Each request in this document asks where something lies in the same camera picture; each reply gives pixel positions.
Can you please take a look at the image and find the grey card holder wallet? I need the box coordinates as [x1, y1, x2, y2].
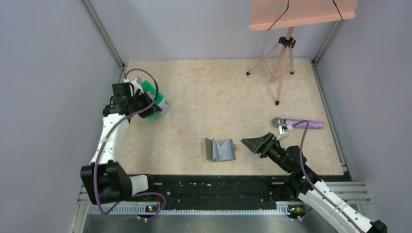
[205, 138, 236, 162]

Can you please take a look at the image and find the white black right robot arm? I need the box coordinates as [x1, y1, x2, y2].
[241, 132, 388, 233]

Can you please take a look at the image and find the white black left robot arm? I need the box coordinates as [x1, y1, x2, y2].
[80, 81, 162, 205]

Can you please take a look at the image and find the green plastic bin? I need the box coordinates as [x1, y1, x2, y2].
[137, 77, 164, 119]

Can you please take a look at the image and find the purple glitter microphone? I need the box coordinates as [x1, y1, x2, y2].
[272, 117, 324, 130]

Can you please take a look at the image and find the pink music stand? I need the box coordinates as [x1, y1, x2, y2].
[246, 0, 359, 105]

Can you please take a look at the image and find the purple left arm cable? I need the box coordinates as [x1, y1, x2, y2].
[95, 68, 166, 222]

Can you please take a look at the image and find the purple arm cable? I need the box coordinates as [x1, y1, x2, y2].
[95, 68, 166, 222]
[291, 120, 366, 233]

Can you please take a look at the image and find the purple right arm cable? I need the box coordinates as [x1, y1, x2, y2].
[291, 120, 366, 233]

